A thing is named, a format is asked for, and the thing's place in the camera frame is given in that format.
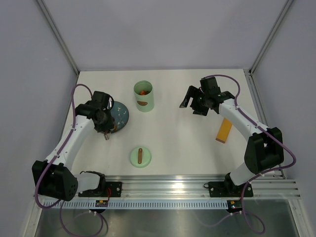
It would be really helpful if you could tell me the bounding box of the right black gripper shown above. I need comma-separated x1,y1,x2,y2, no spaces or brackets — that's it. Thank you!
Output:
180,85,209,116

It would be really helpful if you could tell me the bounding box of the green cylindrical lunch container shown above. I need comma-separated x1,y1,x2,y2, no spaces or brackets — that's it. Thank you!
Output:
133,80,155,113

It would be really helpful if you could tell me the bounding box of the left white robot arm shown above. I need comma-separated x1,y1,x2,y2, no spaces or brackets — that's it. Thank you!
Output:
32,91,115,201

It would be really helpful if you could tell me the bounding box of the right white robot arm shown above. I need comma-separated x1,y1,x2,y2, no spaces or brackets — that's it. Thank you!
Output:
180,76,284,196

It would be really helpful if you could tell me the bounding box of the orange rectangular box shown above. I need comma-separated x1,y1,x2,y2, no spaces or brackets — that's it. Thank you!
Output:
216,118,233,144

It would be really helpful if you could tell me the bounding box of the dark teal plate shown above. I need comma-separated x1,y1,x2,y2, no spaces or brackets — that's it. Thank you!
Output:
109,101,129,134

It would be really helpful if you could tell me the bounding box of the green round lid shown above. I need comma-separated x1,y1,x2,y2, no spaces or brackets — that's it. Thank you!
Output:
130,147,152,168

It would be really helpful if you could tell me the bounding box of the right aluminium frame post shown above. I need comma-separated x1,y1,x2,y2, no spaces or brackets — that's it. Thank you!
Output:
248,0,296,75

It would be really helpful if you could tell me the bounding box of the aluminium frame post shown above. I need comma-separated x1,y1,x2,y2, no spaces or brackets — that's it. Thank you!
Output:
248,0,296,75
35,0,80,77

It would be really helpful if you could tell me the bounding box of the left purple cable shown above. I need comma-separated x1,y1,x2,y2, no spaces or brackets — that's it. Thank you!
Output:
34,83,109,235

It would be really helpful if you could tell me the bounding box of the purple cable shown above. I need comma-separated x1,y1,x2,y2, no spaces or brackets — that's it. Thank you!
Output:
34,83,109,235
197,74,296,234

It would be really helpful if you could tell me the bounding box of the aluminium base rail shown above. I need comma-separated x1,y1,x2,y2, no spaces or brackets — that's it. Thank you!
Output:
33,174,302,200

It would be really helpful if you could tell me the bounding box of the white slotted cable duct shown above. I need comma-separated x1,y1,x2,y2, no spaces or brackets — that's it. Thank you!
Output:
55,198,228,210

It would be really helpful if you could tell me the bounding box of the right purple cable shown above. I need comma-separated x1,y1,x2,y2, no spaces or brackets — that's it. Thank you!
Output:
197,74,296,234

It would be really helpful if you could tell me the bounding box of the left aluminium frame post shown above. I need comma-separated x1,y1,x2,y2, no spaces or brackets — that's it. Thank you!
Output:
35,0,80,77

